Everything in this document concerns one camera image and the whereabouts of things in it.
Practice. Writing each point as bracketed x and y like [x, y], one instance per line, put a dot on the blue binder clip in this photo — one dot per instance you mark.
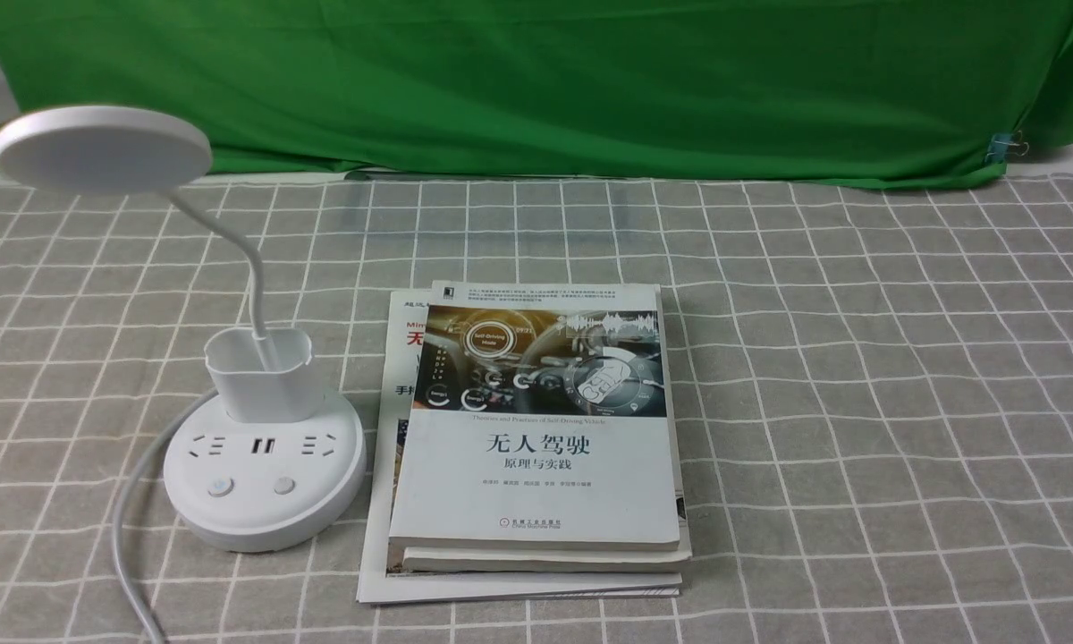
[1006, 146]

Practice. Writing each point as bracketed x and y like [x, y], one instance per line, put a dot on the bottom thin magazine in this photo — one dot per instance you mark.
[377, 586]

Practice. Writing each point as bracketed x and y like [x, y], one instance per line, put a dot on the top self-driving book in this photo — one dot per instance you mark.
[536, 465]

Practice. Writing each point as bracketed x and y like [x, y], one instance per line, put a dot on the grey checked tablecloth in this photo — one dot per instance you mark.
[874, 401]

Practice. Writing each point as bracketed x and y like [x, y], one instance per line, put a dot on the green backdrop cloth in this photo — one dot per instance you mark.
[867, 94]

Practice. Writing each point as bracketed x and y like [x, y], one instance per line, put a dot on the middle white book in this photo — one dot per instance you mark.
[684, 501]

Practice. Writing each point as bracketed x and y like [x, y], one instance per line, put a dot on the white desk lamp with base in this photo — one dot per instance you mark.
[274, 455]

